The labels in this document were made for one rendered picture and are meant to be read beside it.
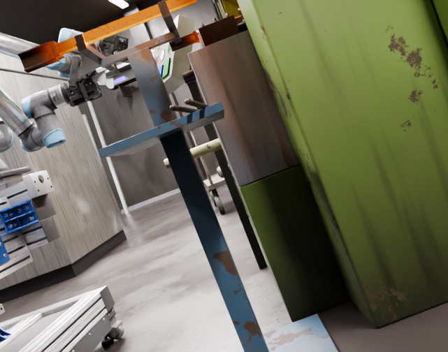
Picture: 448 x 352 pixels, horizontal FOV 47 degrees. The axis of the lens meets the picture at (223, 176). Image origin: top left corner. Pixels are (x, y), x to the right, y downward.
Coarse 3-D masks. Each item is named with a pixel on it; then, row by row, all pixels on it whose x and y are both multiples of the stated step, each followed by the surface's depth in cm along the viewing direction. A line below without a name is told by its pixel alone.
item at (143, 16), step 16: (176, 0) 122; (192, 0) 122; (128, 16) 122; (144, 16) 122; (160, 16) 125; (96, 32) 122; (112, 32) 123; (32, 48) 122; (48, 48) 123; (64, 48) 122; (32, 64) 123; (48, 64) 125
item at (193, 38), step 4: (196, 32) 180; (184, 36) 180; (188, 36) 181; (192, 36) 181; (196, 36) 180; (184, 40) 181; (188, 40) 181; (192, 40) 181; (196, 40) 180; (172, 44) 182; (176, 44) 182; (180, 44) 181; (184, 44) 181; (188, 44) 181; (172, 48) 181; (176, 48) 181; (180, 48) 183
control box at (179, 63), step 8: (184, 16) 224; (176, 24) 223; (184, 24) 224; (192, 24) 225; (184, 32) 223; (192, 32) 225; (160, 48) 243; (184, 48) 222; (160, 56) 240; (168, 56) 227; (176, 56) 221; (184, 56) 222; (160, 64) 238; (176, 64) 220; (184, 64) 222; (176, 72) 220; (184, 72) 221; (168, 80) 225; (176, 80) 224; (184, 80) 222; (168, 88) 235; (176, 88) 234
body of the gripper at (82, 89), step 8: (80, 80) 179; (88, 80) 179; (64, 88) 179; (72, 88) 181; (80, 88) 179; (88, 88) 179; (96, 88) 179; (64, 96) 179; (72, 96) 181; (80, 96) 181; (88, 96) 180; (72, 104) 181
